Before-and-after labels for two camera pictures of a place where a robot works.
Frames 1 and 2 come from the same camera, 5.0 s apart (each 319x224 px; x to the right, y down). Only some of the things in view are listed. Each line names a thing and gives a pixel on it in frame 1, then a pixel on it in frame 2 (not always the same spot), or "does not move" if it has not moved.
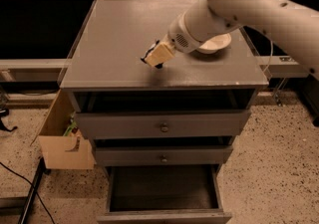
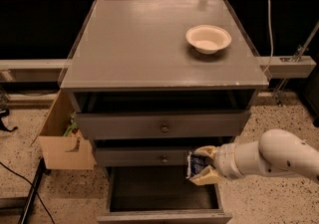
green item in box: x=72 y=126 does not move
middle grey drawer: x=159 y=156 does not move
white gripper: x=178 y=38 to x=225 y=160
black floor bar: x=36 y=183 does not move
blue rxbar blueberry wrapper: x=143 y=59 to x=196 y=163
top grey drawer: x=164 y=123 does not move
